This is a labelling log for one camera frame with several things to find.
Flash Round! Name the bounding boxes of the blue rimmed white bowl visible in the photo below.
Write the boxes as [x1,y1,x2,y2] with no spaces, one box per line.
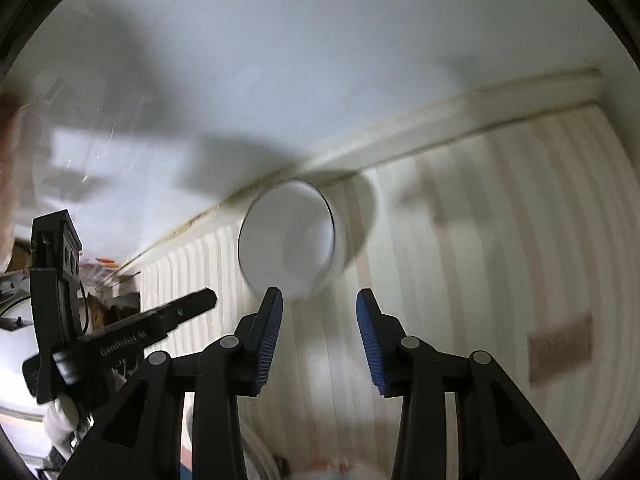
[238,179,378,302]

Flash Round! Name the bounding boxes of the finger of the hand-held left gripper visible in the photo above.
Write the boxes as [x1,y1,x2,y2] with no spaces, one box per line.
[156,288,218,333]

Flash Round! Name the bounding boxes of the clear plastic bag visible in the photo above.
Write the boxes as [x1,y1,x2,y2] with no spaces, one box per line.
[0,60,132,263]

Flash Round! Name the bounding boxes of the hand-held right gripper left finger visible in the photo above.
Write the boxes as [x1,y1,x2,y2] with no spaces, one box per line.
[62,287,284,480]

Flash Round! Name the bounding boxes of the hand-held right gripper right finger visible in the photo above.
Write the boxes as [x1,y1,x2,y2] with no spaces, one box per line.
[356,288,581,480]

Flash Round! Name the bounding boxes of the colourful wall stickers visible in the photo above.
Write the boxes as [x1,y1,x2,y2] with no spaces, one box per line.
[80,256,121,283]

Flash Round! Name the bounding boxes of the person's left hand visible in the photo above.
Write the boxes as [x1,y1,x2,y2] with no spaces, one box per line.
[45,395,96,461]

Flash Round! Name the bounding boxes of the striped cat print cloth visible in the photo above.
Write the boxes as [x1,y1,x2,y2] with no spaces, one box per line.
[140,105,636,480]

